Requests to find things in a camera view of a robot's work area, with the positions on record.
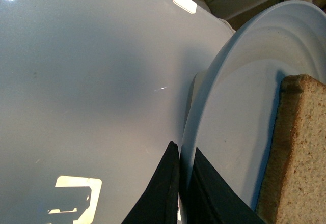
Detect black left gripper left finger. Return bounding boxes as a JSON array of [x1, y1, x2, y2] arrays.
[[123, 141, 180, 223]]

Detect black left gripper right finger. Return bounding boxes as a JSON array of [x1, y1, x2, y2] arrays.
[[191, 148, 264, 223]]

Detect brown bread slice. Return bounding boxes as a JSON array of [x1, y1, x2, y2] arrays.
[[256, 74, 325, 223]]

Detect white round plate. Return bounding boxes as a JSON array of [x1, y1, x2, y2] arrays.
[[180, 1, 325, 223]]

